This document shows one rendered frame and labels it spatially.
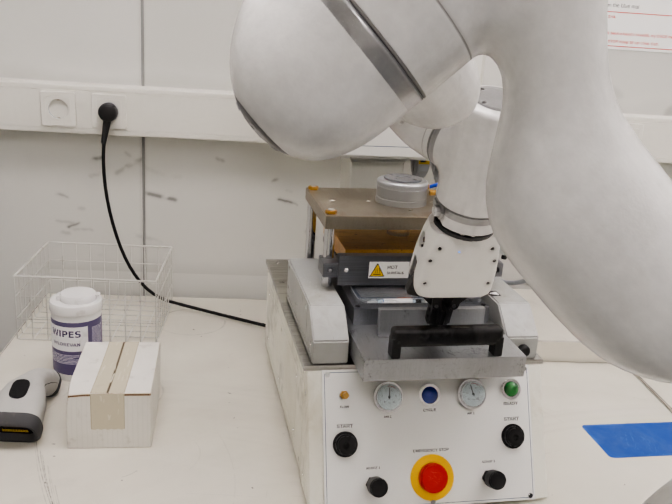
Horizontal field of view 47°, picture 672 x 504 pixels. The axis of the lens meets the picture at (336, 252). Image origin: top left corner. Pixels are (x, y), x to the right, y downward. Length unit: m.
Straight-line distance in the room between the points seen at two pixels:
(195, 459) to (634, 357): 0.83
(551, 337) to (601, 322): 1.16
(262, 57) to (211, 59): 1.25
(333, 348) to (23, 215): 0.95
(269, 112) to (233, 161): 1.27
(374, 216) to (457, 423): 0.31
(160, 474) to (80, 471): 0.11
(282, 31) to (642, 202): 0.21
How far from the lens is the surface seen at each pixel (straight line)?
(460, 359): 1.03
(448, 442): 1.11
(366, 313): 1.09
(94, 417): 1.20
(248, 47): 0.46
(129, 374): 1.24
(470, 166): 0.87
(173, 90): 1.66
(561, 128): 0.43
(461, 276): 0.97
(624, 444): 1.37
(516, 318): 1.15
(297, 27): 0.44
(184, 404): 1.33
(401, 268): 1.13
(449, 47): 0.44
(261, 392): 1.37
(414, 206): 1.18
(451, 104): 0.74
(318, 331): 1.05
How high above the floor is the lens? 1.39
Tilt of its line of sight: 17 degrees down
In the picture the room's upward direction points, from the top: 4 degrees clockwise
